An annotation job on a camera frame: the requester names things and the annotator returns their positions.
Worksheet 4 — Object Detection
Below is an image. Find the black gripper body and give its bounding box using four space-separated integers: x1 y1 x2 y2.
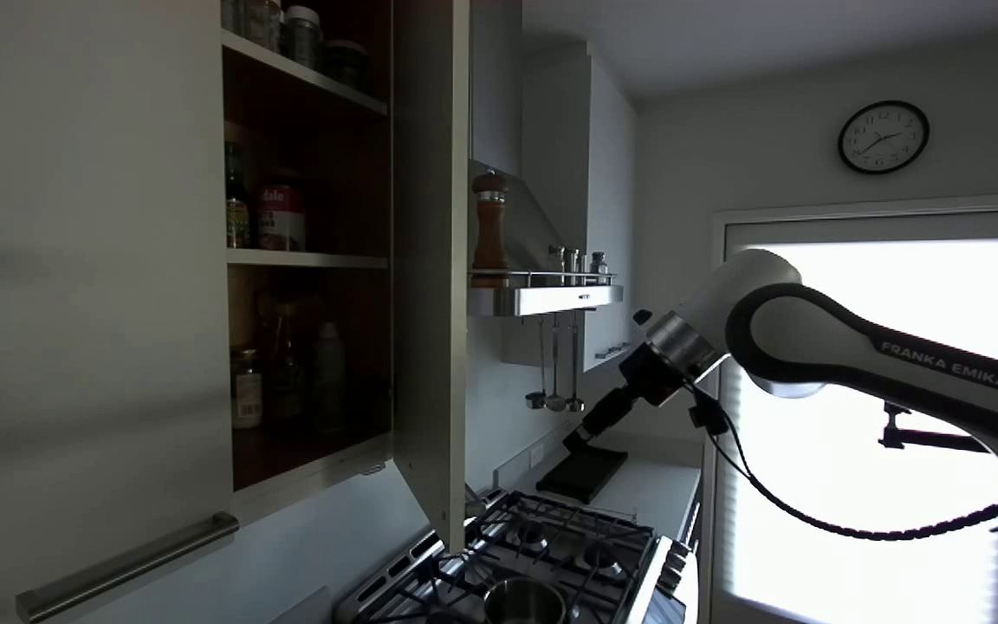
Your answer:
615 330 695 409

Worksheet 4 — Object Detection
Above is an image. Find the round black wall clock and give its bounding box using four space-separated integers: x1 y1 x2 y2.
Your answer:
834 96 932 182

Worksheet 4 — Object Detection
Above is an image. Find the black tilted board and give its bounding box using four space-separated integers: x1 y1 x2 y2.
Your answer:
532 439 630 505

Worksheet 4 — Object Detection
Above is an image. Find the hanging steel utensil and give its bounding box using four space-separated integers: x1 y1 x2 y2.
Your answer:
561 327 588 416
523 327 550 412

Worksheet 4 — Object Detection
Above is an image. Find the small steel saucepan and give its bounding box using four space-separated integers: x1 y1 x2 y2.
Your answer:
479 571 575 624

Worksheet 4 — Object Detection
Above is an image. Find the dark squat jar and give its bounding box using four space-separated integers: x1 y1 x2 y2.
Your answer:
322 38 369 93

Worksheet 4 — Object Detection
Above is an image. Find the narrow white cabinet door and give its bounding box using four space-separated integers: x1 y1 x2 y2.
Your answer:
391 0 475 554

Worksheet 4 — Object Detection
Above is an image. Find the long metal door handle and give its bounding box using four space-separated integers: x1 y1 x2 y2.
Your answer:
15 511 243 624

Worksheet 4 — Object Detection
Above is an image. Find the white plastic bottle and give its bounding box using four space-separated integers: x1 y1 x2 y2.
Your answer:
313 319 349 431

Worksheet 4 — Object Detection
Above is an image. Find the clear glass jar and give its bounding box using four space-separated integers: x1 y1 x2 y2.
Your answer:
246 0 289 51

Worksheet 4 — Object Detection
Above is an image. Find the green glass bottle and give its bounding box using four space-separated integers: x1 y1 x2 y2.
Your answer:
224 141 256 254

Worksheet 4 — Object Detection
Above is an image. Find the wooden cabinet body with shelves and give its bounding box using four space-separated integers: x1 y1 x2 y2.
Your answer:
219 0 402 532

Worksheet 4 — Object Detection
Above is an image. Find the white tall wall cabinet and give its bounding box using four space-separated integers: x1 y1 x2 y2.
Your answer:
521 38 642 375

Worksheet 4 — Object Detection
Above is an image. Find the red labelled can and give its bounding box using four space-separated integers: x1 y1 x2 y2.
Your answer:
253 176 313 258

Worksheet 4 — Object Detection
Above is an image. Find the dark tall bottle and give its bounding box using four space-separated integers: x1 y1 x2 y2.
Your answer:
265 303 313 435

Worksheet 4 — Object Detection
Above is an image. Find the bright window with blind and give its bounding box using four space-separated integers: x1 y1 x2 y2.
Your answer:
709 205 998 624

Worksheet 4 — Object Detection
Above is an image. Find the small white labelled jar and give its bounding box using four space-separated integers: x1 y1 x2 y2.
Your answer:
228 342 265 435

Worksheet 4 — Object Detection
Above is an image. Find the wide white cabinet door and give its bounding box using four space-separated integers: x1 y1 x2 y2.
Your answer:
0 0 237 624

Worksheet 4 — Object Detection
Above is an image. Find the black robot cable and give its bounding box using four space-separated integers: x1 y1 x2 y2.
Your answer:
687 386 998 543

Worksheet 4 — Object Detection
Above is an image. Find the brown wooden pepper mill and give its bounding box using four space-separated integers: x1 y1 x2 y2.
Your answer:
472 169 513 291

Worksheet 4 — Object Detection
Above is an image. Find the grey lidded jar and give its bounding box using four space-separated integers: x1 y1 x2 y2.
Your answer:
282 5 324 73

